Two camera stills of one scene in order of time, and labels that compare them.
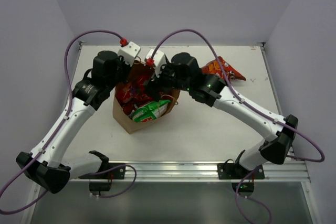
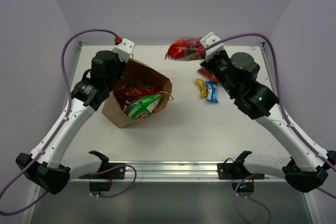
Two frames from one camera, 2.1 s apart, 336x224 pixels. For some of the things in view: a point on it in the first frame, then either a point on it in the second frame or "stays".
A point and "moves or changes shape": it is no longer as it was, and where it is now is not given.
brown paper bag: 137,67 moves or changes shape
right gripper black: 152,86 → 207,64
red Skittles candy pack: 132,91 → 184,49
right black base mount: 237,171 stays
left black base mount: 115,171 stays
